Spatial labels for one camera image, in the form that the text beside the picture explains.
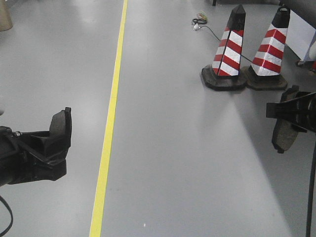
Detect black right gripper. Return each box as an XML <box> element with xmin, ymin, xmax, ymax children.
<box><xmin>266</xmin><ymin>92</ymin><xmax>316</xmax><ymax>133</ymax></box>

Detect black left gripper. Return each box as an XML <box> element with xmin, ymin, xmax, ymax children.
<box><xmin>0</xmin><ymin>126</ymin><xmax>71</xmax><ymax>186</ymax></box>

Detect grey brake pad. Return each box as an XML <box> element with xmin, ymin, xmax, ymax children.
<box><xmin>272</xmin><ymin>85</ymin><xmax>307</xmax><ymax>154</ymax></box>
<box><xmin>48</xmin><ymin>107</ymin><xmax>73</xmax><ymax>161</ymax></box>

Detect far red white traffic cone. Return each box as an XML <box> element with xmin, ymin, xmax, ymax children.
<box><xmin>241</xmin><ymin>6</ymin><xmax>290</xmax><ymax>90</ymax></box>

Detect red white traffic cone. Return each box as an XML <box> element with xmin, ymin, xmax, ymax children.
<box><xmin>241</xmin><ymin>6</ymin><xmax>290</xmax><ymax>90</ymax></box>
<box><xmin>201</xmin><ymin>4</ymin><xmax>246</xmax><ymax>91</ymax></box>

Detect near red white traffic cone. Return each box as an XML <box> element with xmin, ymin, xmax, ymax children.
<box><xmin>201</xmin><ymin>4</ymin><xmax>246</xmax><ymax>91</ymax></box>

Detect tan cylindrical bin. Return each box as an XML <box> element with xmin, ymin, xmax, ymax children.
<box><xmin>0</xmin><ymin>0</ymin><xmax>13</xmax><ymax>32</ymax></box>

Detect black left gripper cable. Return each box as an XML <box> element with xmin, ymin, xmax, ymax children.
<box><xmin>0</xmin><ymin>196</ymin><xmax>14</xmax><ymax>235</ymax></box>

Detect black floor cable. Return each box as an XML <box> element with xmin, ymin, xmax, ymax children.
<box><xmin>197</xmin><ymin>24</ymin><xmax>252</xmax><ymax>62</ymax></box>

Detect bundle of coloured wires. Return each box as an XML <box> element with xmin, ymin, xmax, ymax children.
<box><xmin>192</xmin><ymin>9</ymin><xmax>209</xmax><ymax>30</ymax></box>

